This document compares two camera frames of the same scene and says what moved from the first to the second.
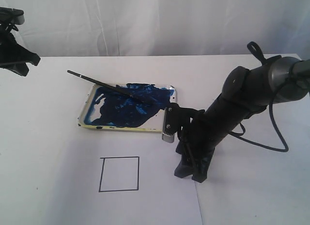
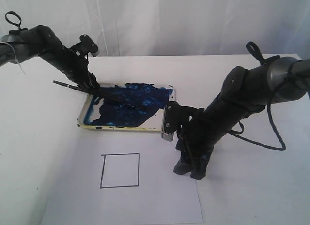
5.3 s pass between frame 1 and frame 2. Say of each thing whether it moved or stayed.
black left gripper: moved
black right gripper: stayed
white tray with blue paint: stayed
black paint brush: moved
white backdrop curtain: stayed
